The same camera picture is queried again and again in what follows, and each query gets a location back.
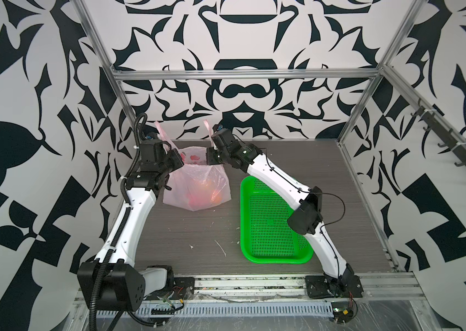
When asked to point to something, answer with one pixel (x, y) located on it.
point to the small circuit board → (342, 312)
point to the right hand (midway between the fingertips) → (205, 151)
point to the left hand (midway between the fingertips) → (175, 151)
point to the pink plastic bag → (195, 185)
